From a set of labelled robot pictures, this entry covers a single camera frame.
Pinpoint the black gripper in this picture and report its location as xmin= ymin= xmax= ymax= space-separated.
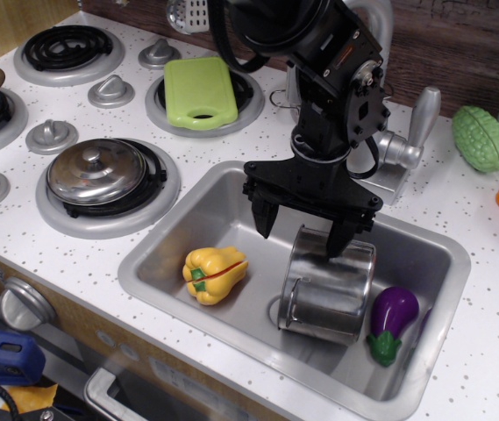
xmin=243 ymin=137 xmax=383 ymax=259

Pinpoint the silver metal pot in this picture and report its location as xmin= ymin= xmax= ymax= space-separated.
xmin=277 ymin=225 xmax=376 ymax=346

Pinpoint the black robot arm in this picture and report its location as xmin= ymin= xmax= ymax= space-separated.
xmin=208 ymin=1 xmax=389 ymax=257

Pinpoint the silver sink basin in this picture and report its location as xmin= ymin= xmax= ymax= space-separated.
xmin=118 ymin=161 xmax=471 ymax=420

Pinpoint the burner under pot lid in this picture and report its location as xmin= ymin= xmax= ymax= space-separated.
xmin=36 ymin=139 xmax=180 ymax=239

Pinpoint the silver pot lid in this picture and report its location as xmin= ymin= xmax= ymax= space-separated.
xmin=46 ymin=139 xmax=147 ymax=205

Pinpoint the yellow toy bell pepper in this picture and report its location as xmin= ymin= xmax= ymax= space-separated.
xmin=182 ymin=246 xmax=248 ymax=306

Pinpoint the silver toy faucet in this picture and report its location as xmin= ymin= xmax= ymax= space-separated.
xmin=284 ymin=0 xmax=442 ymax=207

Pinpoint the purple toy eggplant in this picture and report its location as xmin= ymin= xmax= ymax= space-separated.
xmin=367 ymin=286 xmax=419 ymax=367

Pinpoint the burner under cutting board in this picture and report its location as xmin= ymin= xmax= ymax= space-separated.
xmin=145 ymin=71 xmax=265 ymax=139

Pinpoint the green plastic cutting board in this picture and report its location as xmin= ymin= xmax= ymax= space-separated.
xmin=164 ymin=57 xmax=239 ymax=131

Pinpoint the green toy bitter gourd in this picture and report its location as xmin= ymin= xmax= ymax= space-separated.
xmin=452 ymin=105 xmax=499 ymax=173

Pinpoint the silver stove knob top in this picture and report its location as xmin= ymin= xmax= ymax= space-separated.
xmin=138 ymin=39 xmax=181 ymax=70

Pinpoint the silver stove knob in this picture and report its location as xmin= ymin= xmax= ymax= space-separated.
xmin=138 ymin=39 xmax=181 ymax=70
xmin=88 ymin=75 xmax=135 ymax=109
xmin=25 ymin=119 xmax=78 ymax=155

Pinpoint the silver stove knob middle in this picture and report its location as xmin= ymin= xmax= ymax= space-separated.
xmin=88 ymin=75 xmax=135 ymax=109

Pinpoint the white slotted spatula utensil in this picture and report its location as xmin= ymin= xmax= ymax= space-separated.
xmin=166 ymin=0 xmax=210 ymax=35

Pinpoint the silver stove knob lower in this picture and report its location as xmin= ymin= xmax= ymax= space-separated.
xmin=25 ymin=119 xmax=78 ymax=155

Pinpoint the silver oven dial knob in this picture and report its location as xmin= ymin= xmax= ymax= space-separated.
xmin=0 ymin=277 xmax=56 ymax=332

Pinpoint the black coil burner back left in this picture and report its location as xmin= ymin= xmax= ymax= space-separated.
xmin=14 ymin=25 xmax=125 ymax=87

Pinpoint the blue clamp tool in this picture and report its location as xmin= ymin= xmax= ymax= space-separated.
xmin=0 ymin=331 xmax=46 ymax=386

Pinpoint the yellow cloth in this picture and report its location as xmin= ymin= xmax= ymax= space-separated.
xmin=7 ymin=383 xmax=58 ymax=414

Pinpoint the silver oven door handle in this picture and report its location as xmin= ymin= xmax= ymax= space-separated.
xmin=83 ymin=367 xmax=250 ymax=421

